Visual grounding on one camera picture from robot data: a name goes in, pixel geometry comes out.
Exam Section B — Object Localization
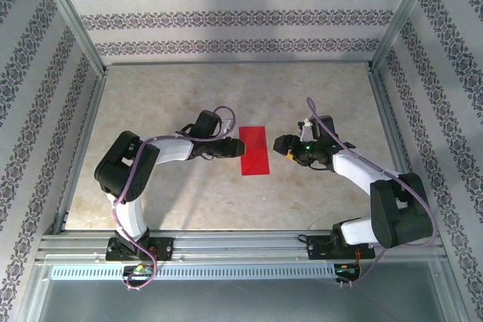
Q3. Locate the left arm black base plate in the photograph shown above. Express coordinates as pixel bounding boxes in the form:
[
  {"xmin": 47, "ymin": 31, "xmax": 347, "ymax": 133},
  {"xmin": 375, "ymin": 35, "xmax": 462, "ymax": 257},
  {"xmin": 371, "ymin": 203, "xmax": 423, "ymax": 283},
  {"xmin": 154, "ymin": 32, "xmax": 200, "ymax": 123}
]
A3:
[{"xmin": 105, "ymin": 236, "xmax": 175, "ymax": 262}]

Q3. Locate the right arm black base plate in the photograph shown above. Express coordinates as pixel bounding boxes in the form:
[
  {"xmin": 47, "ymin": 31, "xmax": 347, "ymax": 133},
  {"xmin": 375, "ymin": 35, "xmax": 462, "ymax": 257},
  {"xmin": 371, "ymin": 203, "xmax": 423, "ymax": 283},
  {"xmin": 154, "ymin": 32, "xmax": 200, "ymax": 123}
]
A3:
[{"xmin": 307, "ymin": 235, "xmax": 377, "ymax": 262}]

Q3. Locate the aluminium table edge rail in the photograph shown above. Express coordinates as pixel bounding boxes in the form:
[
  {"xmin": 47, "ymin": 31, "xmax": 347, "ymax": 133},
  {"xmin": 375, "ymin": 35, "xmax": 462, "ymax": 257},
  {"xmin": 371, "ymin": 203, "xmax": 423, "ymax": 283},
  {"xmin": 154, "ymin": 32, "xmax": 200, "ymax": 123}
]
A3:
[
  {"xmin": 51, "ymin": 67, "xmax": 109, "ymax": 235},
  {"xmin": 368, "ymin": 63, "xmax": 442, "ymax": 235},
  {"xmin": 105, "ymin": 60, "xmax": 373, "ymax": 67}
]

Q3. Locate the aluminium frame post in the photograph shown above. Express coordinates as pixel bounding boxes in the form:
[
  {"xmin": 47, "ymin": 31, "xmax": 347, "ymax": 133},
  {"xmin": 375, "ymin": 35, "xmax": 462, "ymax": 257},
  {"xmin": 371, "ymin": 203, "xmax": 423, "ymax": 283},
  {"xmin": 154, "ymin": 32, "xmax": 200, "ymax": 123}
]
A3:
[
  {"xmin": 371, "ymin": 0, "xmax": 443, "ymax": 72},
  {"xmin": 433, "ymin": 261, "xmax": 471, "ymax": 322},
  {"xmin": 14, "ymin": 261, "xmax": 50, "ymax": 322},
  {"xmin": 31, "ymin": 0, "xmax": 109, "ymax": 78}
]

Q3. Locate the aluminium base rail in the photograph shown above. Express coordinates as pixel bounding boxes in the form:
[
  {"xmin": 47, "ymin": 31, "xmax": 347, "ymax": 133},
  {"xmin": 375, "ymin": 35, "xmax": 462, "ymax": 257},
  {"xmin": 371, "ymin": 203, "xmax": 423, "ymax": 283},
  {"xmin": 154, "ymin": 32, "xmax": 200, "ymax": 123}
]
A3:
[{"xmin": 34, "ymin": 228, "xmax": 446, "ymax": 265}]

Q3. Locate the grey metal panel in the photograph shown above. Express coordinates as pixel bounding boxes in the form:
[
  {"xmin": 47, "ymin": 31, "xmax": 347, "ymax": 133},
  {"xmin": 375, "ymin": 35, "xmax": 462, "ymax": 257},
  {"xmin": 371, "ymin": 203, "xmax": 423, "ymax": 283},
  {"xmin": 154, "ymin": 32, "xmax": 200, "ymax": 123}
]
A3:
[{"xmin": 37, "ymin": 279, "xmax": 448, "ymax": 322}]

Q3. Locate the grey slotted cable duct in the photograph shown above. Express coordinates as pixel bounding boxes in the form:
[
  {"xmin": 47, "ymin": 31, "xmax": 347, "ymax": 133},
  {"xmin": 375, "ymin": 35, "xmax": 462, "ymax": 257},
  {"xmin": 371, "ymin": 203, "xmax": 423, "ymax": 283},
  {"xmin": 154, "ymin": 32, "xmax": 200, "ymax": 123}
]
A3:
[{"xmin": 50, "ymin": 264, "xmax": 361, "ymax": 281}]

